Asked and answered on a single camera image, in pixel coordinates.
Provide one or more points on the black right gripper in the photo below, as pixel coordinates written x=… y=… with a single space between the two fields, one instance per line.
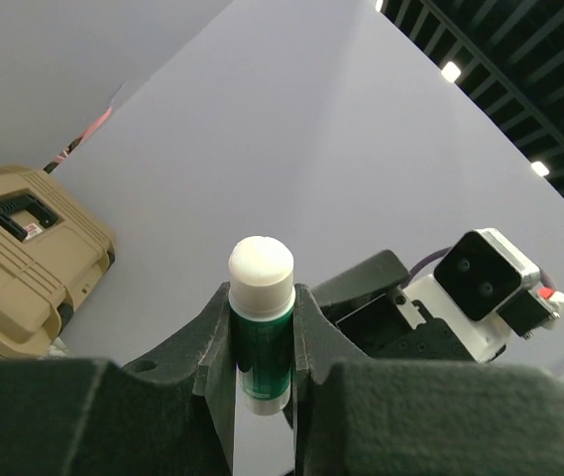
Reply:
x=373 y=308

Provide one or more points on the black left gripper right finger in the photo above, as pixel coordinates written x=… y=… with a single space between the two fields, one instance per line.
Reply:
x=354 y=415

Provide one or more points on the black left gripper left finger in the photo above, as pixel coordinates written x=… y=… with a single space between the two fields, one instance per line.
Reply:
x=168 y=412

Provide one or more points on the green white glue stick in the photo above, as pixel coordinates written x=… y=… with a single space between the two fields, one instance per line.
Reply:
x=261 y=298

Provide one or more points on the tan plastic toolbox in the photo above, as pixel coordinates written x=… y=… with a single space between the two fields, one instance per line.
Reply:
x=53 y=253

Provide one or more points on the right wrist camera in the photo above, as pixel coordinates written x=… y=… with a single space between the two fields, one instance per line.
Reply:
x=491 y=280

